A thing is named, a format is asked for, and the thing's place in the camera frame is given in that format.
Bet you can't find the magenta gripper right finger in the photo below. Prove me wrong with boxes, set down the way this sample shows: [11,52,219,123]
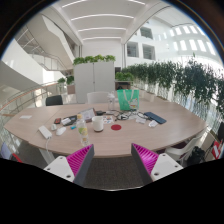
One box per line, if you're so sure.
[131,143,182,185]

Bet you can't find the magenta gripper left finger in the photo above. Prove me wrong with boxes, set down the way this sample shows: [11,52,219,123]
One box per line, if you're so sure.
[44,144,94,186]

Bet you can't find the clear plastic water bottle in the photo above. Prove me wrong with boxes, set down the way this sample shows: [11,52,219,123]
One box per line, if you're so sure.
[76,114,89,146]

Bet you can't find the white computer mouse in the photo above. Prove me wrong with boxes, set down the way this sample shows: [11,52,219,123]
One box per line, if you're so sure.
[56,127,66,136]

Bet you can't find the white small box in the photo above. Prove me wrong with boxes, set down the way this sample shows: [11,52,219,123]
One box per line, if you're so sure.
[148,120,158,127]

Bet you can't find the black backpack on floor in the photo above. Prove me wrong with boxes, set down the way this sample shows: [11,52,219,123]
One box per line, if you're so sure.
[187,146,205,166]

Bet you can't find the white power strip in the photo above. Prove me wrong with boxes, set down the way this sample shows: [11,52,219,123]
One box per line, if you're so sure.
[38,126,52,139]

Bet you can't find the white mug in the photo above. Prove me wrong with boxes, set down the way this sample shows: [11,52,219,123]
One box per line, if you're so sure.
[92,116,104,132]

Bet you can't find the red round coaster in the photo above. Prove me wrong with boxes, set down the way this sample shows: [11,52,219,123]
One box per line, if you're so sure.
[111,124,121,131]

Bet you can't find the white chair at right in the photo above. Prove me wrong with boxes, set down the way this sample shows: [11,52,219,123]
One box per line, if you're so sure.
[165,130,205,163]

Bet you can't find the black office chair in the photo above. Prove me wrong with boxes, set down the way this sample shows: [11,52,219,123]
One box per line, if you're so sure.
[45,95,63,106]

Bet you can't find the white paper on table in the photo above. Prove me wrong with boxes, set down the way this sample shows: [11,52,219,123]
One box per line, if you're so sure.
[20,115,32,119]

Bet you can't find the white chair behind table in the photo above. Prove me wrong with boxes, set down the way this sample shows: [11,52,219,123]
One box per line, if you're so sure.
[87,91,108,104]

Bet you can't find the green tote bag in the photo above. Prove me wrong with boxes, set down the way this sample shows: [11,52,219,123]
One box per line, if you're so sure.
[117,89,139,111]

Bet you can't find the clear bottle near bag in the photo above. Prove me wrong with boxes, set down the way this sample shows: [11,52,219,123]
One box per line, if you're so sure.
[107,92,115,111]

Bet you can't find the white storage cabinet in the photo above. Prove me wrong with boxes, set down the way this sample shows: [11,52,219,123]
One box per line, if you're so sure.
[74,62,115,103]

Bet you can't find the hedge of green plants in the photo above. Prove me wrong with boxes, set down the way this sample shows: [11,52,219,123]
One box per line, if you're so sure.
[122,56,224,117]

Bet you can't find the tangled black cables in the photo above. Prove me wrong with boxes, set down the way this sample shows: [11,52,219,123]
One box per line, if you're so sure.
[113,110,149,122]

